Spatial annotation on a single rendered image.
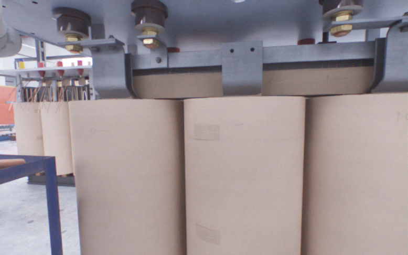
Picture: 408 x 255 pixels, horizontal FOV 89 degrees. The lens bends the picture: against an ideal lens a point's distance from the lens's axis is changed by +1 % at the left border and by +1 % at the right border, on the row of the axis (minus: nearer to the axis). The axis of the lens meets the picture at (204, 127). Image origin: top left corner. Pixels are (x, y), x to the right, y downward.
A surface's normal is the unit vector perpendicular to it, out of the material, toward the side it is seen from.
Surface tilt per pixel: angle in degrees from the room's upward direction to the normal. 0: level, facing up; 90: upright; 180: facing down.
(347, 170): 90
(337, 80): 90
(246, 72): 90
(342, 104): 90
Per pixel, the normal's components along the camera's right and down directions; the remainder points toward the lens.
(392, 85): -0.09, 0.86
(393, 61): -0.17, 0.09
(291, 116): 0.36, 0.08
